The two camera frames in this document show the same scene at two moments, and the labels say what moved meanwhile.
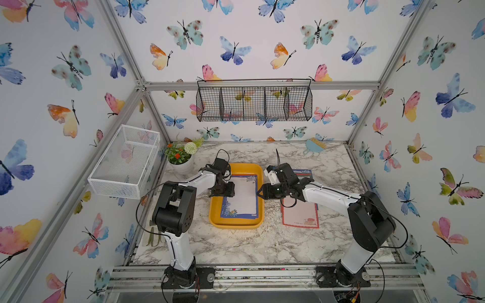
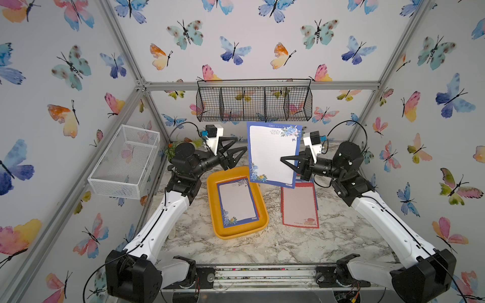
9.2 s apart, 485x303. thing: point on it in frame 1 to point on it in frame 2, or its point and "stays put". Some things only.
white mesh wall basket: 126,166 stays put
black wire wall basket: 254,100 stays put
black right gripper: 266,192 to 305,168
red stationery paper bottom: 298,213 stays put
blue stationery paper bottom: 244,204 to 268,143
